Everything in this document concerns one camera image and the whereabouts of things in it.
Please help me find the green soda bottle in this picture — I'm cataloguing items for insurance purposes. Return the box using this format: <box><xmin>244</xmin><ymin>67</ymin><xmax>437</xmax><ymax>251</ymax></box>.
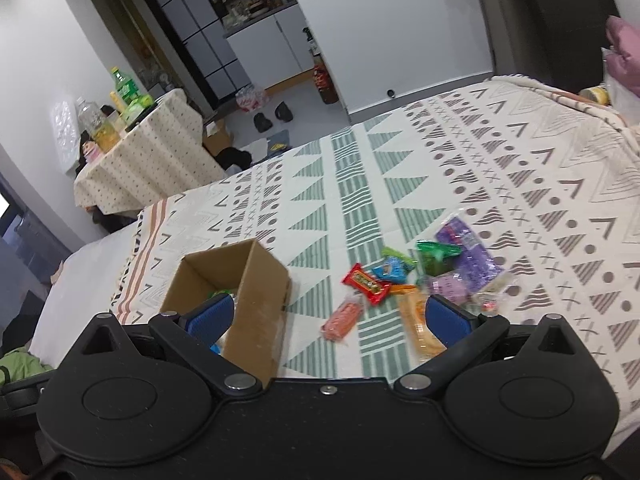
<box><xmin>111</xmin><ymin>66</ymin><xmax>152</xmax><ymax>108</ymax></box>

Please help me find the small cardboard box on floor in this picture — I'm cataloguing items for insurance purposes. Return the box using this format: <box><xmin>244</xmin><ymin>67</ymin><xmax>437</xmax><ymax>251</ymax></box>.
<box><xmin>203</xmin><ymin>119</ymin><xmax>233</xmax><ymax>156</ymax></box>

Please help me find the dotted cream tablecloth table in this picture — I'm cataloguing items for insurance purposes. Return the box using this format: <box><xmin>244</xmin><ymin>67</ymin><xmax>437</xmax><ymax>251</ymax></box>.
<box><xmin>74</xmin><ymin>89</ymin><xmax>226</xmax><ymax>214</ymax></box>

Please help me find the dark green snack packet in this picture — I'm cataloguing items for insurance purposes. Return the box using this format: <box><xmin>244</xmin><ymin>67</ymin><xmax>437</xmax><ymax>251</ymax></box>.
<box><xmin>416</xmin><ymin>240</ymin><xmax>462</xmax><ymax>276</ymax></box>

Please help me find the pink sausage snack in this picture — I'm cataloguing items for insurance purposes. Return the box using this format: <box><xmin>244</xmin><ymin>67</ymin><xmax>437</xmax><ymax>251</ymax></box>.
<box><xmin>320</xmin><ymin>295</ymin><xmax>364</xmax><ymax>341</ymax></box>

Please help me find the light purple snack packet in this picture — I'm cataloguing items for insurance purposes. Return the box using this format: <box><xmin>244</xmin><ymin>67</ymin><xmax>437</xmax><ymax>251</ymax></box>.
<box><xmin>427</xmin><ymin>272</ymin><xmax>472</xmax><ymax>306</ymax></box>

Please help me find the clear pickled snack packet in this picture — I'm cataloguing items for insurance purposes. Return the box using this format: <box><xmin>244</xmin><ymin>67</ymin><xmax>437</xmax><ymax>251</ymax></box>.
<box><xmin>471</xmin><ymin>278</ymin><xmax>520</xmax><ymax>316</ymax></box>

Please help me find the purple cracker package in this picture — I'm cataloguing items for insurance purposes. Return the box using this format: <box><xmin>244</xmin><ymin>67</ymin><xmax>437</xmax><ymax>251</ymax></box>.
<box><xmin>435</xmin><ymin>216</ymin><xmax>504</xmax><ymax>294</ymax></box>

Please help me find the white cabinet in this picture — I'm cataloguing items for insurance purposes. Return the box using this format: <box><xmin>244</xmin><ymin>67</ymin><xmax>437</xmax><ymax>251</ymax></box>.
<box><xmin>227</xmin><ymin>3</ymin><xmax>314</xmax><ymax>89</ymax></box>

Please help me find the water bottle pack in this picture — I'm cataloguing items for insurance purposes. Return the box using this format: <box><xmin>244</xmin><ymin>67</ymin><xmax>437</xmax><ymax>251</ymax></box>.
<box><xmin>235</xmin><ymin>84</ymin><xmax>269</xmax><ymax>113</ymax></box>

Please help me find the red candy wrapper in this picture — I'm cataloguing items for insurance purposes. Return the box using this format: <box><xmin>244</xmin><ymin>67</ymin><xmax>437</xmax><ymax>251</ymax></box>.
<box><xmin>342</xmin><ymin>263</ymin><xmax>392</xmax><ymax>306</ymax></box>

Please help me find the orange biscuit packet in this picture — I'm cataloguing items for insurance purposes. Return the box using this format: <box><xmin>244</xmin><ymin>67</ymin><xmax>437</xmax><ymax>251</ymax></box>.
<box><xmin>390</xmin><ymin>285</ymin><xmax>446</xmax><ymax>362</ymax></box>

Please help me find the blue snack packet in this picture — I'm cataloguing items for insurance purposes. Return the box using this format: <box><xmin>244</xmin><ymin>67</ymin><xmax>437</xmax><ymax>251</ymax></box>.
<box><xmin>371</xmin><ymin>256</ymin><xmax>409</xmax><ymax>285</ymax></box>

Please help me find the brown cardboard box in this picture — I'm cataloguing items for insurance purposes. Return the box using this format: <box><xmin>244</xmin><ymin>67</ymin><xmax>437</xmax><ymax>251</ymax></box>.
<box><xmin>160</xmin><ymin>238</ymin><xmax>291</xmax><ymax>384</ymax></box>

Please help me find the patterned white bed blanket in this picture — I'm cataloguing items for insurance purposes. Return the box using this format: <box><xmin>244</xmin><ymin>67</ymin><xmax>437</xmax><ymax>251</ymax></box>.
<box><xmin>29</xmin><ymin>72</ymin><xmax>640</xmax><ymax>456</ymax></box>

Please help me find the black framed glass door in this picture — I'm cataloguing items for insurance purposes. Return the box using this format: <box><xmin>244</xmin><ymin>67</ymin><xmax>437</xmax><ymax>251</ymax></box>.
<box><xmin>145</xmin><ymin>0</ymin><xmax>250</xmax><ymax>110</ymax></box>

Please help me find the black slipper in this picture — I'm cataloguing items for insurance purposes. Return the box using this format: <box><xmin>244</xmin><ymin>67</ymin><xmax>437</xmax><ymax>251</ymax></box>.
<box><xmin>253</xmin><ymin>113</ymin><xmax>273</xmax><ymax>133</ymax></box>
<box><xmin>274</xmin><ymin>102</ymin><xmax>294</xmax><ymax>122</ymax></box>

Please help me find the clear juice bottle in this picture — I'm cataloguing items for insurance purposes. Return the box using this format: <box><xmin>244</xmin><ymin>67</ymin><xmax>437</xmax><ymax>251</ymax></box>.
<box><xmin>76</xmin><ymin>98</ymin><xmax>120</xmax><ymax>153</ymax></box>

